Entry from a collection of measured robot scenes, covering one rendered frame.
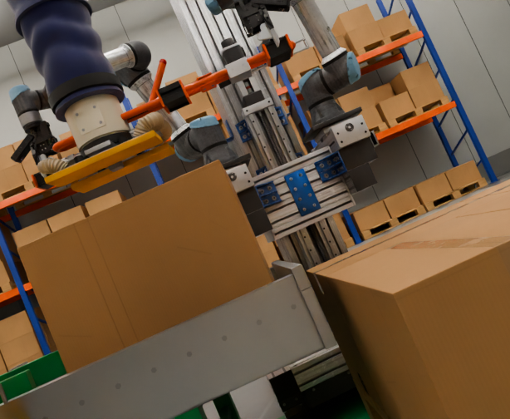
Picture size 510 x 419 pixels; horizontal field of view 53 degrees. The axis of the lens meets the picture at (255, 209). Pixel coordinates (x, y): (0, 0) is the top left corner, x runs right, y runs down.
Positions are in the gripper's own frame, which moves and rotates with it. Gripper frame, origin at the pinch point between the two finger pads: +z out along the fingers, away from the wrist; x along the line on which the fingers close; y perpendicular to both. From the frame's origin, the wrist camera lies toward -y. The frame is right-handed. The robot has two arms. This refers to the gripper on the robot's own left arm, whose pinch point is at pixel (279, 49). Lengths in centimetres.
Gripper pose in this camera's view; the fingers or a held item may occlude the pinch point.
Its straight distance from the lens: 167.1
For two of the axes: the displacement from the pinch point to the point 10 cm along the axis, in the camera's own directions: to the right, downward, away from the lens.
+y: -9.2, 4.0, 0.2
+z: 4.0, 9.2, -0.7
